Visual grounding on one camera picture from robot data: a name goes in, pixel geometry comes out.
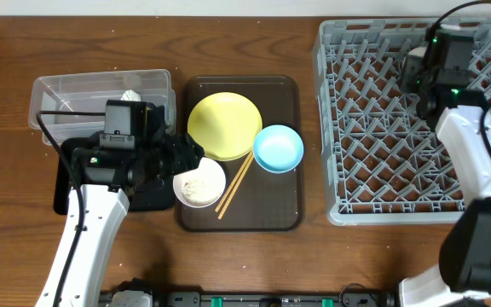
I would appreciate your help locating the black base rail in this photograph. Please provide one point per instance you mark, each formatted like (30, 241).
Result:
(138, 292)

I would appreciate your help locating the blue bowl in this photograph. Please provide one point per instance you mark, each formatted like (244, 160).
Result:
(278, 149)

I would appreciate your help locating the lower wooden chopstick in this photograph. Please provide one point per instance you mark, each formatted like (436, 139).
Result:
(237, 187)

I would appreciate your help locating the clear plastic bin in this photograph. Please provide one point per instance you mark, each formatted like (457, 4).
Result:
(73, 102)

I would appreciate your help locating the grey dishwasher rack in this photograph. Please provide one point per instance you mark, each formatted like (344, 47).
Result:
(381, 163)

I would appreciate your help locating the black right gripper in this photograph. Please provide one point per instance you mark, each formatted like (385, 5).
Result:
(411, 78)

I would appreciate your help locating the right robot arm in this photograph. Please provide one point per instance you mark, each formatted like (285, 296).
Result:
(462, 275)

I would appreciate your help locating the pale green cup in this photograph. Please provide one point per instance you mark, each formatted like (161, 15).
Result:
(415, 57)

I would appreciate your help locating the wooden chopstick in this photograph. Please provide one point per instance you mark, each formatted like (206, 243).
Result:
(237, 187)
(235, 181)

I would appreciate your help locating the black plastic tray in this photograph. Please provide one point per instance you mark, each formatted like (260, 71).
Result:
(156, 195)

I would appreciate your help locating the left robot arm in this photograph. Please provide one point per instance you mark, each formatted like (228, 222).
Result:
(102, 182)

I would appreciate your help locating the yellow plate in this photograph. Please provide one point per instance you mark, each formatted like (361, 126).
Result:
(225, 125)

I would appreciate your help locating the white tissue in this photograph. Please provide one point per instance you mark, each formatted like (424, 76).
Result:
(130, 95)

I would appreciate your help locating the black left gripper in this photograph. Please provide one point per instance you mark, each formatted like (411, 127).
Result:
(184, 154)

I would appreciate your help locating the upper wooden chopstick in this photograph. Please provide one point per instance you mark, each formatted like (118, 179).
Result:
(235, 181)

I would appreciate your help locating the brown serving tray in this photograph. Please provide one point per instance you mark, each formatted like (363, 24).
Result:
(263, 201)

